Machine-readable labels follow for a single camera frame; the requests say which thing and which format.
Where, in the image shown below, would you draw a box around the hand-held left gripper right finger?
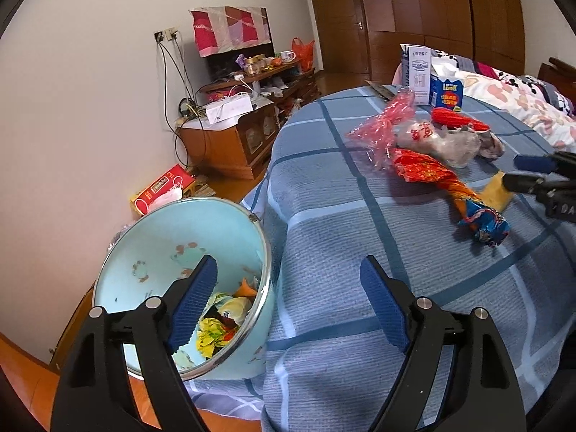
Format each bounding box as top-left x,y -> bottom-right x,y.
360,255 -> 527,432

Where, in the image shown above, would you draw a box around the cow print blanket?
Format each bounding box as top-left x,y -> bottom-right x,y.
450,54 -> 576,115

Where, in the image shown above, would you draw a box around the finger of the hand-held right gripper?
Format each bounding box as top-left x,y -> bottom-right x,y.
501,172 -> 559,194
514,150 -> 576,176

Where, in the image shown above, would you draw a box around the black power cables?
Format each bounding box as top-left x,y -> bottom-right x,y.
157,38 -> 213,172

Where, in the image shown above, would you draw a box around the wooden television cabinet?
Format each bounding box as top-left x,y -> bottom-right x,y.
177,60 -> 322,181

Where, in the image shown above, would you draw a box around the patchwork cover cloth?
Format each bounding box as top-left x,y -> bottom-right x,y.
189,6 -> 274,58

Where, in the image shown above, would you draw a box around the red cardboard box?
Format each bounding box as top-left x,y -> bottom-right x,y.
130,164 -> 196,214

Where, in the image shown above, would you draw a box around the white orange paper bag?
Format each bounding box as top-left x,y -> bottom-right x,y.
146,186 -> 184,213

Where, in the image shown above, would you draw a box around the orange plastic bag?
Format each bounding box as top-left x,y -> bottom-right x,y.
292,37 -> 316,71

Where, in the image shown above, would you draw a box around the black television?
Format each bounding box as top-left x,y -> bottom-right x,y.
207,42 -> 276,84

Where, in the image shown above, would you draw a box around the red foam net sleeve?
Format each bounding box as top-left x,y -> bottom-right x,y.
431,107 -> 490,132

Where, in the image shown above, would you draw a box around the clear plastic bag red print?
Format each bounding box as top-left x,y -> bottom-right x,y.
393,119 -> 507,169

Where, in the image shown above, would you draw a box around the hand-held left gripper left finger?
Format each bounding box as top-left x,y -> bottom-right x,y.
50,255 -> 219,432

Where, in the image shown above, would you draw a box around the pastel plastic bag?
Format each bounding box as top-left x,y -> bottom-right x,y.
211,294 -> 253,325

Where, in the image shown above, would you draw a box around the small blue drink carton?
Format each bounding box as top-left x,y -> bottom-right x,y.
427,56 -> 464,112

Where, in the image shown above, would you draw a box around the light blue bucket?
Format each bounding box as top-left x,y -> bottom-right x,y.
91,197 -> 275,381

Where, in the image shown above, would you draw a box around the dark flat snack packet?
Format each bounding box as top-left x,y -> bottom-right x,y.
364,80 -> 401,102

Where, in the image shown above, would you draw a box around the white flat box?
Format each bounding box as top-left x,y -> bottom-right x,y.
204,96 -> 255,124

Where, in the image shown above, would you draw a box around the brown wooden door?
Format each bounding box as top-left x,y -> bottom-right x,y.
306,0 -> 372,73

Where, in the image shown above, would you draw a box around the white milk carton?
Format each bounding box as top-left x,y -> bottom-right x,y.
400,44 -> 433,105

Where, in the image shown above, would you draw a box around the pink red plastic bag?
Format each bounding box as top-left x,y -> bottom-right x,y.
346,90 -> 417,169

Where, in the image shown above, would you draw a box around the brown wooden wardrobe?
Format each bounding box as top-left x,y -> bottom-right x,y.
355,0 -> 527,75

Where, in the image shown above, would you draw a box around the wooden headboard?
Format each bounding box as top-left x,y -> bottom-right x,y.
537,58 -> 576,95

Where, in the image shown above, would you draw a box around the yellow wrapper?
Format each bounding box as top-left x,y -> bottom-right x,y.
197,317 -> 237,358

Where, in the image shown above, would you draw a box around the blue plaid tablecloth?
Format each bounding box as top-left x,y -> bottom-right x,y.
184,85 -> 576,432

